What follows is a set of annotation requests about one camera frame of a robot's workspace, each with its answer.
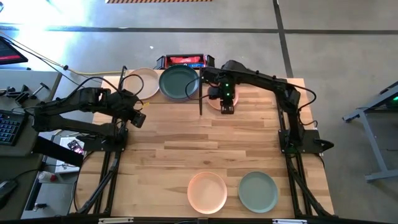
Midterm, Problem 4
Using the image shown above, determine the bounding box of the pale peach plate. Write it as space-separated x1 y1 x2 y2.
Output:
187 171 228 215

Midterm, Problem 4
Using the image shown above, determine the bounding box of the grey desk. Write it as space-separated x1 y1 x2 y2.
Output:
0 68 63 224

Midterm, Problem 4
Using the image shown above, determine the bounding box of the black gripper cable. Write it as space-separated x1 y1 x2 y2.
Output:
119 73 146 98
185 75 213 101

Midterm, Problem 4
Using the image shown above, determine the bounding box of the red and black toolbox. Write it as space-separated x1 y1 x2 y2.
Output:
155 53 216 70

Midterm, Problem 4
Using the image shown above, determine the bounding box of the black computer monitor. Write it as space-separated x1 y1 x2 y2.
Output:
0 36 29 66

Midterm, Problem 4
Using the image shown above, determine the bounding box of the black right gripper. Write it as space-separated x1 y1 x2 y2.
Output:
217 80 237 115

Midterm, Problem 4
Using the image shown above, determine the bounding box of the dark green plate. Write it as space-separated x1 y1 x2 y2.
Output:
158 64 200 100

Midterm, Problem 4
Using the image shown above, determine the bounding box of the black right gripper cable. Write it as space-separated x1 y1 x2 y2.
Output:
185 75 213 101

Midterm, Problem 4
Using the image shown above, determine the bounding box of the black smartphone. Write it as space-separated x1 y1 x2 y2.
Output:
67 139 85 156

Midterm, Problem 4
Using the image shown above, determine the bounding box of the beige plate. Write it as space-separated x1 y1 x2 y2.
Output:
123 67 161 100

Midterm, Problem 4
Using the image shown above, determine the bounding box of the grey metal table frame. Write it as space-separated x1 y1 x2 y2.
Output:
341 80 398 183

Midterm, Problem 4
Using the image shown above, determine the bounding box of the sage green plate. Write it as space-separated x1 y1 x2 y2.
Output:
238 170 279 214

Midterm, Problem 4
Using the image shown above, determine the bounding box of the backlit black keyboard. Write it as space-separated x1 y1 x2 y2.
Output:
0 109 30 147

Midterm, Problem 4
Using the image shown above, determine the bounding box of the yellow floor cable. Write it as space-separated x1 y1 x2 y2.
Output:
0 30 123 77

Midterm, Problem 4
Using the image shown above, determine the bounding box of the black floor cable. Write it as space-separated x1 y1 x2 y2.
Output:
0 36 103 93

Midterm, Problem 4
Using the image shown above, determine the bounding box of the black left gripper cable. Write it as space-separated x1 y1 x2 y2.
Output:
119 73 146 98

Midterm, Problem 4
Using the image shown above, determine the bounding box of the plastic bottle red cap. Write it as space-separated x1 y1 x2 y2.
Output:
37 170 58 184

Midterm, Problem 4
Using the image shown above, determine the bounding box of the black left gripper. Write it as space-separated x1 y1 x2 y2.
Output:
124 98 147 129

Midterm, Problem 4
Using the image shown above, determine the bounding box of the black aluminium rig frame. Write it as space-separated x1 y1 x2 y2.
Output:
70 67 336 224

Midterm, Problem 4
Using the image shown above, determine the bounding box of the black computer mouse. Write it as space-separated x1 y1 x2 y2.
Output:
0 179 18 203

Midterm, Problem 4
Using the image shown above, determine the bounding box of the silver metal bracket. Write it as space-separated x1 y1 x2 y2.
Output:
98 217 134 224
272 218 308 224

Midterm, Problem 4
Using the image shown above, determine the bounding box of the black desk clamp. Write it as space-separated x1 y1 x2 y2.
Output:
0 82 50 105

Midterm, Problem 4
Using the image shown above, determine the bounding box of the white box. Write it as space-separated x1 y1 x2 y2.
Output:
55 136 86 174

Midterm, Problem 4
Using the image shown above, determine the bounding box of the black flat bar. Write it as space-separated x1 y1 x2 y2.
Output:
32 138 85 168

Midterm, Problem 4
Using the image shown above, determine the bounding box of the terracotta plate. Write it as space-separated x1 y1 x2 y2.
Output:
206 86 239 111

